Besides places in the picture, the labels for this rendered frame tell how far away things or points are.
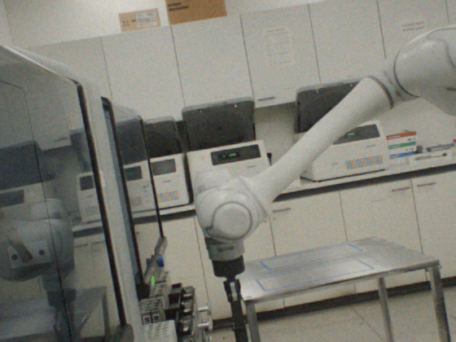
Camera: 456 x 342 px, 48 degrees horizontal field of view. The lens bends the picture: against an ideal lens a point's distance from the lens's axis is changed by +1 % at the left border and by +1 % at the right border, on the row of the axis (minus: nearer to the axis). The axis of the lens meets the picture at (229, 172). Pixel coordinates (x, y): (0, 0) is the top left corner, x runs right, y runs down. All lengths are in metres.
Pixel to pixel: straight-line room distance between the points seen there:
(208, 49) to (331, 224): 1.55
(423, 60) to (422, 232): 2.80
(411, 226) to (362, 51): 1.33
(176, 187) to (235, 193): 2.52
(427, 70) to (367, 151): 2.58
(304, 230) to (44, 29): 2.53
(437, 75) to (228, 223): 0.51
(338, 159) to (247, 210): 2.68
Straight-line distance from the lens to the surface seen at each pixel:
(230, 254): 1.16
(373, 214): 3.70
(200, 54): 3.82
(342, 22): 4.02
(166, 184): 3.48
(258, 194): 1.00
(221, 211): 0.95
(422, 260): 1.66
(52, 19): 4.38
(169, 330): 1.23
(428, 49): 1.11
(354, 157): 3.64
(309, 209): 3.57
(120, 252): 1.03
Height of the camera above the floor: 1.26
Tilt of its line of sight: 3 degrees down
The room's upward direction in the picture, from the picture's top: 10 degrees counter-clockwise
